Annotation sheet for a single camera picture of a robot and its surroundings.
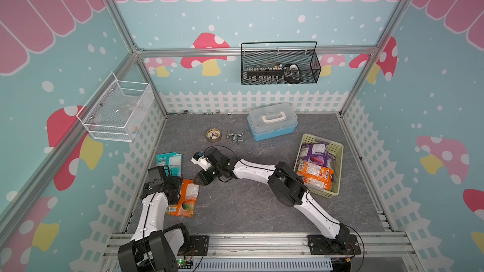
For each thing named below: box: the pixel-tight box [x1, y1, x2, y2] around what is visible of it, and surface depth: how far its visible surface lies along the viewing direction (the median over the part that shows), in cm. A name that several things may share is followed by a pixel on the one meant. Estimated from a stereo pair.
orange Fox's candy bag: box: [296, 160, 335, 191], surface depth 89 cm
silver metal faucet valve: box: [226, 130, 244, 143], surface depth 111 cm
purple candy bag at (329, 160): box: [322, 151, 336, 171], surface depth 98 cm
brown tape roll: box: [205, 128, 223, 143], surface depth 111 cm
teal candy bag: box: [156, 152, 183, 177], surface depth 99 cm
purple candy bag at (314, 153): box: [298, 142, 329, 167], surface depth 96 cm
